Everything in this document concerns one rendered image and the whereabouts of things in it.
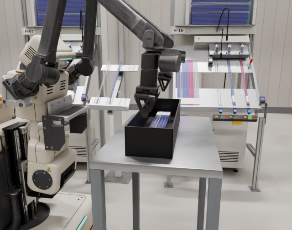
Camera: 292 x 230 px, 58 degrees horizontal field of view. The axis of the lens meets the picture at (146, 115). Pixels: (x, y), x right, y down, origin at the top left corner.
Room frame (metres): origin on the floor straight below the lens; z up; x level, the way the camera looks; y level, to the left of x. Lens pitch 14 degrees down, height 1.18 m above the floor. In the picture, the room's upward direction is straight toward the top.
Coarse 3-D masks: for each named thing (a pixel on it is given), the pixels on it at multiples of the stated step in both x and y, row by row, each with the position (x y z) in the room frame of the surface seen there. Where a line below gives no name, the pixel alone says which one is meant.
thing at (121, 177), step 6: (120, 96) 2.31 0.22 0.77; (114, 114) 2.28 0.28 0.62; (120, 114) 2.30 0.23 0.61; (114, 120) 2.29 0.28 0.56; (120, 120) 2.30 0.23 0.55; (114, 126) 2.29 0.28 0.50; (120, 126) 2.29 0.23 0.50; (114, 132) 2.29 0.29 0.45; (108, 174) 2.33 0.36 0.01; (114, 174) 2.33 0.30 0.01; (120, 174) 2.27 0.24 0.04; (126, 174) 2.33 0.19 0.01; (108, 180) 2.21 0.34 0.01; (114, 180) 2.21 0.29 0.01; (120, 180) 2.21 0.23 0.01; (126, 180) 2.21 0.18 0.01
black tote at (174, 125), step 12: (144, 108) 1.26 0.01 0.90; (156, 108) 1.45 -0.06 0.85; (168, 108) 1.44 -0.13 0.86; (180, 108) 1.43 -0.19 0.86; (132, 120) 1.00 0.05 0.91; (144, 120) 1.26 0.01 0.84; (132, 132) 0.90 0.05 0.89; (144, 132) 0.89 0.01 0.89; (156, 132) 0.88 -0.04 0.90; (168, 132) 0.87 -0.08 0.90; (132, 144) 0.90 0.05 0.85; (144, 144) 0.89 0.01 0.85; (156, 144) 0.88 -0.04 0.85; (168, 144) 0.87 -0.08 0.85; (132, 156) 0.90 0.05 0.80; (144, 156) 0.89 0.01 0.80; (156, 156) 0.88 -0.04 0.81; (168, 156) 0.87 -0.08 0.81
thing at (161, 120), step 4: (160, 112) 1.39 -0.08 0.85; (164, 112) 1.39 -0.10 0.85; (168, 112) 1.39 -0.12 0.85; (156, 116) 1.30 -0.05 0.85; (160, 116) 1.30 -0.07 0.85; (164, 116) 1.30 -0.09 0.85; (168, 116) 1.30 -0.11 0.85; (156, 120) 1.22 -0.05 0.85; (160, 120) 1.22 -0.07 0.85; (164, 120) 1.23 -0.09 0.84; (168, 120) 1.28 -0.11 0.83; (152, 124) 1.16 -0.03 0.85; (156, 124) 1.16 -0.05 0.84; (160, 124) 1.16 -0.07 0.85; (164, 124) 1.16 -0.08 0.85
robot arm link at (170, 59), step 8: (152, 32) 0.86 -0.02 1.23; (144, 40) 0.87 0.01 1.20; (152, 40) 0.86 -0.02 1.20; (144, 48) 0.88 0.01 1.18; (152, 48) 0.86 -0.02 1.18; (160, 48) 0.86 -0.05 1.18; (168, 48) 0.86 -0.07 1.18; (160, 56) 0.85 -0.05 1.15; (168, 56) 0.84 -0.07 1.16; (176, 56) 0.84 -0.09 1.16; (160, 64) 0.84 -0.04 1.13; (168, 64) 0.83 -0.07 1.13; (176, 64) 0.83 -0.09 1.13; (176, 72) 0.85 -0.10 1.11
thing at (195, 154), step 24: (192, 120) 1.39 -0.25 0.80; (120, 144) 1.02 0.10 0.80; (192, 144) 1.02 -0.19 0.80; (96, 168) 0.85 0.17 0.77; (120, 168) 0.84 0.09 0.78; (144, 168) 0.82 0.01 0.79; (168, 168) 0.81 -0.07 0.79; (192, 168) 0.80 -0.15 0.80; (216, 168) 0.80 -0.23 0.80; (96, 192) 0.85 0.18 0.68; (216, 192) 0.78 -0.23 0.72; (96, 216) 0.85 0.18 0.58; (216, 216) 0.78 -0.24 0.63
